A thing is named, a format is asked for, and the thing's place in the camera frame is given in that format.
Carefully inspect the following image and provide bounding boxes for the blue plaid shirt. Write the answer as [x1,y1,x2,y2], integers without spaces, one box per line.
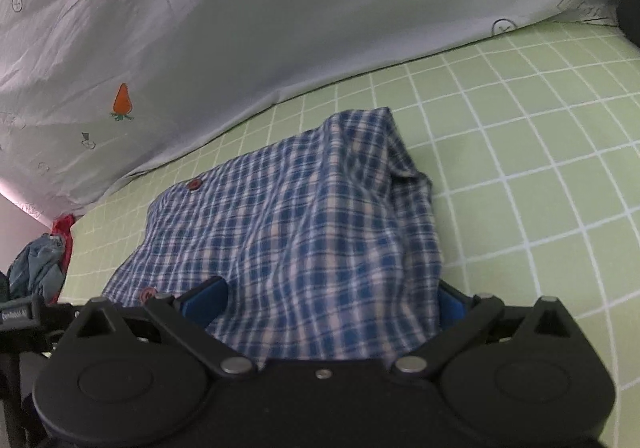
[103,108,442,362]

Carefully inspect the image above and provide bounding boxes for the folded grey and cream clothes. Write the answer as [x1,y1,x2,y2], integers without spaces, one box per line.
[616,0,640,48]

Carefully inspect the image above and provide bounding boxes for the blue denim garment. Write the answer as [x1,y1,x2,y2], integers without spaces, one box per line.
[6,234,66,304]

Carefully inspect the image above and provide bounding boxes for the red garment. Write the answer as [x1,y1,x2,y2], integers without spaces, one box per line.
[51,214,76,275]

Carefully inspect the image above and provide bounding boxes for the green grid mat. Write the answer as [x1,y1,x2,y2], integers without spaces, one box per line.
[62,23,639,447]

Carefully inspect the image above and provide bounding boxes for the white printed carrot sheet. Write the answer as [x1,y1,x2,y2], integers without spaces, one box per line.
[1,0,617,222]

